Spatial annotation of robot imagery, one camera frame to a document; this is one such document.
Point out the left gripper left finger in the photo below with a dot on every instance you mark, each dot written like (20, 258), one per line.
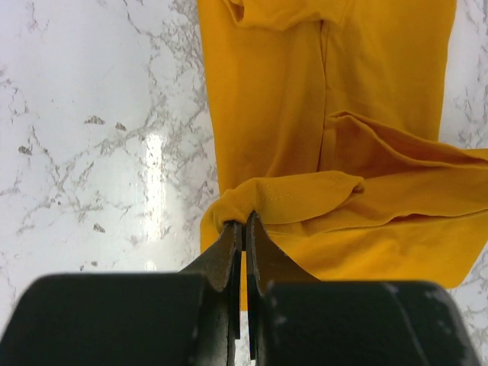
(189, 317)

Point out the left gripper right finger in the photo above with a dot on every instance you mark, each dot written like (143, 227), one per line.
(297, 319)

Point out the yellow t shirt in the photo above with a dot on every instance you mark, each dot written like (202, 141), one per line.
(325, 118)

